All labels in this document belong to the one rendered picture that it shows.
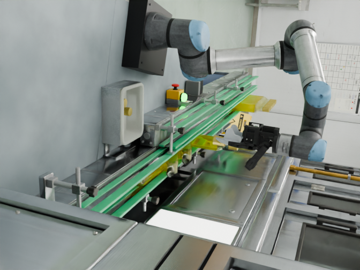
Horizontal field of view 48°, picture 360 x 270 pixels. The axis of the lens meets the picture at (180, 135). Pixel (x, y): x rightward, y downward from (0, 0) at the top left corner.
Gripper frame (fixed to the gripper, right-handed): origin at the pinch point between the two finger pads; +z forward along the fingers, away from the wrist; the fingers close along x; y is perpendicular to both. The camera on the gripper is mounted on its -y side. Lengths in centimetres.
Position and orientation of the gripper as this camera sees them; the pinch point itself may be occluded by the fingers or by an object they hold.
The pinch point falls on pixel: (220, 139)
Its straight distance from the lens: 143.9
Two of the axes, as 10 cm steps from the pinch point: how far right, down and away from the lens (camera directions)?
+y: 0.7, -9.6, -2.8
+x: -3.9, 2.3, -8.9
